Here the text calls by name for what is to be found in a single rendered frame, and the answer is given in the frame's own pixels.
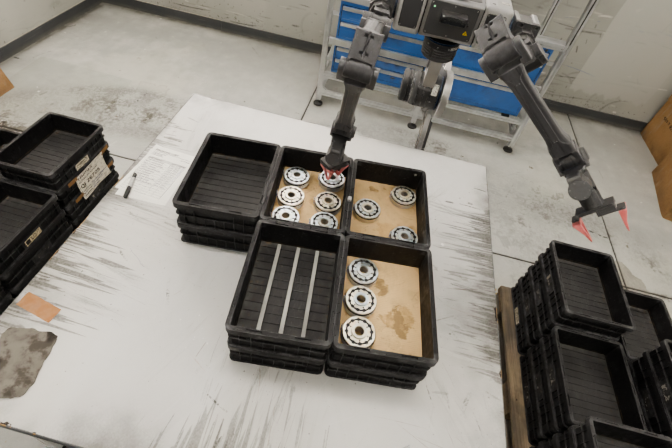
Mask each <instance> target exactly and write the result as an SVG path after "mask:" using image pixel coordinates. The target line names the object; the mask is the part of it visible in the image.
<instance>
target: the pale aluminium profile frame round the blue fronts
mask: <svg viewBox="0 0 672 448"><path fill-rule="evenodd" d="M334 1H335V0H328V5H327V13H326V21H325V29H324V37H323V45H322V53H321V61H320V69H319V77H318V85H317V93H316V99H317V100H314V101H313V103H314V105H316V106H321V105H322V104H323V102H322V101H321V96H322V95H324V96H328V97H332V98H336V99H340V100H342V99H343V95H344V94H343V93H339V92H335V91H331V90H327V89H326V88H325V85H326V82H327V80H328V79H332V80H336V81H340V82H344V81H342V80H339V79H336V73H332V72H331V67H332V60H333V53H334V46H335V45H336V46H340V47H344V48H349V49H350V47H351V44H352V41H348V40H344V39H340V38H335V37H331V36H330V30H331V23H332V16H333V15H337V16H339V13H340V11H336V10H333V8H334ZM599 1H600V0H590V1H589V3H588V5H587V6H586V8H585V10H584V12H583V13H582V15H581V17H580V18H579V20H578V22H577V24H576V25H575V27H574V29H573V31H572V32H571V34H570V36H569V38H568V39H567V41H566V43H565V45H566V47H565V49H564V50H563V52H560V53H559V55H558V57H557V59H556V60H555V62H552V61H549V62H547V64H546V65H548V66H552V67H551V69H550V71H549V72H548V74H547V76H546V78H545V79H544V81H543V83H542V85H541V86H536V85H535V87H536V89H537V90H538V92H539V93H540V95H541V97H543V95H544V94H545V92H546V90H547V88H548V87H549V85H550V83H551V82H552V80H553V78H554V77H555V75H556V73H557V72H558V70H559V68H560V66H561V65H562V63H563V61H564V60H565V58H566V56H567V55H568V53H569V51H570V50H571V48H572V46H573V44H574V43H575V41H576V39H577V38H578V36H579V34H580V33H581V31H582V29H583V28H584V26H585V24H586V23H587V21H588V19H589V17H590V16H591V14H592V12H593V11H594V9H595V7H596V6H597V4H598V2H599ZM560 2H561V0H554V1H553V3H552V5H551V7H550V9H549V11H548V13H547V15H546V17H545V19H544V21H543V23H542V25H541V29H540V31H539V33H538V34H539V35H543V34H544V32H545V30H546V28H547V26H548V25H549V23H550V21H551V19H552V17H553V15H554V13H555V11H556V9H557V7H558V6H559V4H560ZM329 44H332V47H331V49H330V51H329V53H328V55H327V52H328V45H329ZM568 46H569V49H568V50H567V48H568ZM566 50H567V52H566ZM565 52H566V53H565ZM378 56H382V57H386V58H391V59H395V60H399V61H403V62H407V63H411V64H415V65H419V66H424V67H426V64H427V62H428V60H427V59H423V58H419V57H415V56H411V55H407V54H403V53H398V52H394V51H390V50H386V49H382V48H381V49H380V52H379V55H378ZM451 70H452V71H454V74H457V75H461V76H465V77H469V78H474V79H478V80H482V81H486V82H490V80H489V79H488V77H487V76H486V74H485V73H482V72H478V71H474V70H469V69H465V68H461V67H457V66H453V65H452V68H451ZM490 83H491V82H490ZM374 90H377V91H381V92H385V93H389V94H394V95H398V92H399V89H398V88H394V87H389V86H385V85H381V84H377V83H376V84H375V87H374ZM358 104H360V105H364V106H369V107H373V108H377V109H381V110H385V111H389V112H393V113H397V114H401V115H405V116H409V117H412V119H411V123H408V124H407V126H408V128H410V129H416V127H417V126H416V124H415V123H416V121H417V119H421V120H423V116H424V112H422V110H421V107H418V106H414V108H413V109H410V110H408V109H404V108H400V107H396V106H392V105H388V104H384V103H380V102H376V101H372V100H368V99H363V98H359V101H358ZM446 107H447V108H451V109H455V110H459V111H463V112H467V113H472V114H476V115H480V116H484V117H488V118H492V119H496V120H500V121H504V122H508V126H509V132H510V134H506V133H502V132H498V131H494V130H490V129H486V128H482V127H478V126H474V125H470V124H466V123H462V122H457V121H453V120H449V119H445V118H441V117H440V118H435V117H433V118H432V120H431V122H434V123H438V124H442V125H446V126H450V127H454V128H458V129H462V130H466V131H470V132H474V133H479V134H483V135H487V136H491V137H495V138H499V139H503V140H507V141H509V142H508V146H504V147H503V150H504V151H505V152H507V153H512V151H513V150H512V148H513V146H514V144H515V143H516V141H517V139H518V137H519V136H520V134H521V132H522V131H523V129H524V127H525V126H526V124H527V122H528V121H529V119H530V118H529V116H528V115H527V113H526V112H525V110H524V109H523V107H522V108H521V110H520V112H519V113H518V116H519V118H517V117H514V116H513V115H509V114H504V113H497V112H492V111H488V110H484V109H480V108H476V107H472V106H468V105H464V104H459V103H455V102H451V101H448V102H447V105H446ZM515 124H517V125H518V126H517V128H516V126H515ZM510 147H512V148H510Z"/></svg>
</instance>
